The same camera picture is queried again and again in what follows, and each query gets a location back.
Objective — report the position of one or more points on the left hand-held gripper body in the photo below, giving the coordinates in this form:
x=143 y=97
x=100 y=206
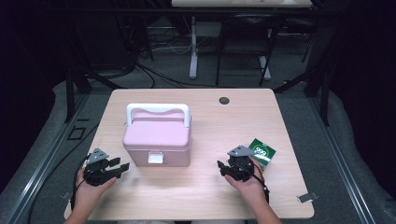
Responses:
x=96 y=172

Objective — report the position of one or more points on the person's right hand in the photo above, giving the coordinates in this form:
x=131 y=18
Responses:
x=253 y=189

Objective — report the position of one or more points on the white desk top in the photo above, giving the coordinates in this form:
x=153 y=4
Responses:
x=239 y=3

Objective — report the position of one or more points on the person's left hand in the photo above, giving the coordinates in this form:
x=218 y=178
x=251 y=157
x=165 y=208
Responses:
x=88 y=194

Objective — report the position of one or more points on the green packet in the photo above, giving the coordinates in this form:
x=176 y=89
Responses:
x=264 y=151

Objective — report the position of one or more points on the pink storage box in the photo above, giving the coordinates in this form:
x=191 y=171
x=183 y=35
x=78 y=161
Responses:
x=155 y=133

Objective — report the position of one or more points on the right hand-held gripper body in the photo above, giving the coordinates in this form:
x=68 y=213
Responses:
x=241 y=166

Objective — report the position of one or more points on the white desk leg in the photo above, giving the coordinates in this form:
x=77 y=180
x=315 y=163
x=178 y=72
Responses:
x=265 y=70
x=193 y=56

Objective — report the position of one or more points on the black metal chair frame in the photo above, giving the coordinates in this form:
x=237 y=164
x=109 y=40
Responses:
x=219 y=56

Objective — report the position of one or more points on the black metal stand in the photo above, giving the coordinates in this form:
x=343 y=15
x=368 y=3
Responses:
x=325 y=96
x=70 y=99

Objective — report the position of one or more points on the metal floor rail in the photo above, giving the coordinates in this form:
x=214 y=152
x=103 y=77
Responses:
x=37 y=171
x=339 y=161

